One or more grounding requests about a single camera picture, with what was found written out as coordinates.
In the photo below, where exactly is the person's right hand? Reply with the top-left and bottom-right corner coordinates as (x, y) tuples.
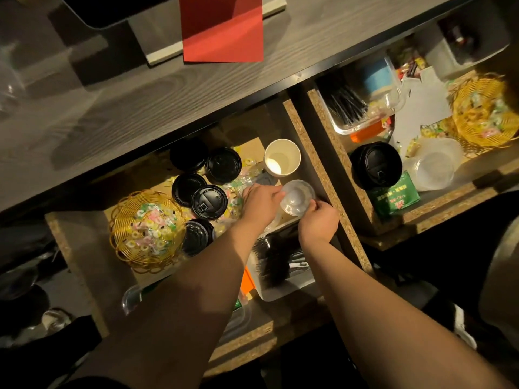
(298, 199), (340, 247)

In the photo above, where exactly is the person's left hand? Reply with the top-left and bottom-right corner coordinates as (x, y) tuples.
(242, 184), (287, 232)

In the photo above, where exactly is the clear plastic dome lid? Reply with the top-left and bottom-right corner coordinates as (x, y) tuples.
(279, 180), (316, 217)

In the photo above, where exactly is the person's right forearm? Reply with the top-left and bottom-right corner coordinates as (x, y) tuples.
(300, 238), (516, 389)

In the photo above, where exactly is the person's left forearm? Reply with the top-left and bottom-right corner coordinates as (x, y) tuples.
(67, 220), (268, 389)

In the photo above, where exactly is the white paper cup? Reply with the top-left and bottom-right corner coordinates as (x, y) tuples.
(264, 139), (302, 178)

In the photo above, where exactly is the black plastic cup lid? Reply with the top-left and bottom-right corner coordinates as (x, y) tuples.
(205, 147), (242, 185)
(169, 138), (209, 173)
(181, 218), (215, 257)
(191, 185), (228, 221)
(171, 173), (207, 208)

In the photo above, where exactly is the bundle of black straws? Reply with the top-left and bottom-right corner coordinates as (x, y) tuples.
(251, 233), (302, 289)
(318, 75), (369, 127)

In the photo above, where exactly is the tall stack of black lids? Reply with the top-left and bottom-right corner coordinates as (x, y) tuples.
(349, 141), (403, 191)

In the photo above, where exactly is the green packet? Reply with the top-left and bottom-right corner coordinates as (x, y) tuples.
(367, 171), (421, 217)

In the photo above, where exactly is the white plastic tray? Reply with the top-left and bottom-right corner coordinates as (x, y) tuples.
(247, 223), (317, 303)

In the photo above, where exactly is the orange packet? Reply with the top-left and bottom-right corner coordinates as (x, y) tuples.
(240, 266), (256, 297)
(350, 120), (386, 144)

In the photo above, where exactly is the clear plastic tray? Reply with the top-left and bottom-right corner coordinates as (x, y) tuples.
(315, 56), (406, 136)

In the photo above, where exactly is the stack of clear plastic cups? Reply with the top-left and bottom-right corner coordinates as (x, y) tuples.
(403, 138), (465, 192)

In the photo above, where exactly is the pile of wrapped candies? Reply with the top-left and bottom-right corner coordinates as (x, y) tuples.
(462, 90), (512, 139)
(124, 203), (178, 256)

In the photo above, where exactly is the blue tape roll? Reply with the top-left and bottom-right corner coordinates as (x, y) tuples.
(362, 60), (393, 93)

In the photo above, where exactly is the white paper cutout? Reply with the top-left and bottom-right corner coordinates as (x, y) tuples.
(390, 66), (453, 158)

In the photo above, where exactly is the red paper sheet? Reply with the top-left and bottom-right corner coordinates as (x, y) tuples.
(179, 0), (264, 63)

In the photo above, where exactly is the clear plastic container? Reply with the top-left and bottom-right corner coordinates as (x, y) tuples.
(122, 284), (143, 316)

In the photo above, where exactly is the person's white shoe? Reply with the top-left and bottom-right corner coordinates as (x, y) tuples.
(451, 304), (478, 350)

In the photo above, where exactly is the white plastic box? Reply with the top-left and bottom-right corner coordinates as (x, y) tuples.
(418, 4), (511, 79)

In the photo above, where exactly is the dark monitor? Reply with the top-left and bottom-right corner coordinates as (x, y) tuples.
(58, 0), (179, 30)

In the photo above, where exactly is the gold wire basket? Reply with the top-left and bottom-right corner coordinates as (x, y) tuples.
(109, 189), (187, 274)
(445, 73), (519, 157)

